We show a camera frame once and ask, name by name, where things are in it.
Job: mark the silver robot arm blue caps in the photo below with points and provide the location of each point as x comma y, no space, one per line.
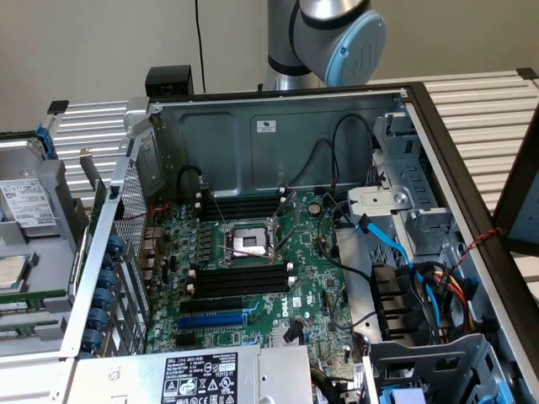
295,42

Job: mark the RAM slot white clips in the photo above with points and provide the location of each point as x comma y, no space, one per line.
240,208
240,269
240,197
240,284

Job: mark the metal socket cover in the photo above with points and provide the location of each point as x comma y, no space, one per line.
290,201

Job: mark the coin cell battery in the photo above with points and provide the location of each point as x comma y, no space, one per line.
314,208

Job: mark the CPU socket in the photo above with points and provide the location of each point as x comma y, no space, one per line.
248,242

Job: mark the green motherboard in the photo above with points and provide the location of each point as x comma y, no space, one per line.
307,269

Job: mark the open grey PC case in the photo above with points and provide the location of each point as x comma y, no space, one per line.
219,143

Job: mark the long black expansion slot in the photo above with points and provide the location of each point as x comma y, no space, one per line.
210,306

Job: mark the blue expansion slot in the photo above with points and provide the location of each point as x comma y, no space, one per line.
210,322

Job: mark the silver chipset heatsink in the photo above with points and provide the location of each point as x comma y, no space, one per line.
278,336

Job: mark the silver disk bay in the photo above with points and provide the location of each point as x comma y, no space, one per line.
421,181

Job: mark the black plastic air shroud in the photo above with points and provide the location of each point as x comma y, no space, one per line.
391,294

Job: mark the black box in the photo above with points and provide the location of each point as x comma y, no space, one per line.
168,80

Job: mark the short black expansion slot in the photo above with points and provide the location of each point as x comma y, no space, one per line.
187,341

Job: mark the blue card retainer clip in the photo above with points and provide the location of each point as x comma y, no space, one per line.
113,246
102,297
91,340
97,318
108,278

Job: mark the black graphics card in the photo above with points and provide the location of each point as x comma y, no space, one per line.
100,198

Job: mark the grey parts rack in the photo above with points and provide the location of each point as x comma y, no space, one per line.
50,261

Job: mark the silver power supply unit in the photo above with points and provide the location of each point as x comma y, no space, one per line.
126,379

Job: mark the black table end cap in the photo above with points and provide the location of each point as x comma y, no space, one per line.
527,73
58,107

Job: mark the grey drive cage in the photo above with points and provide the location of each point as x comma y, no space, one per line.
442,357

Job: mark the blue disk caddy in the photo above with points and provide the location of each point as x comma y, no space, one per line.
44,141

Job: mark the dark side panel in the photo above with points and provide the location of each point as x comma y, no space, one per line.
511,198

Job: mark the silver hard disk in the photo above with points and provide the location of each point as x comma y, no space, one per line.
25,198

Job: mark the silver CPU chip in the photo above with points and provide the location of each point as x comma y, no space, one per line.
10,273

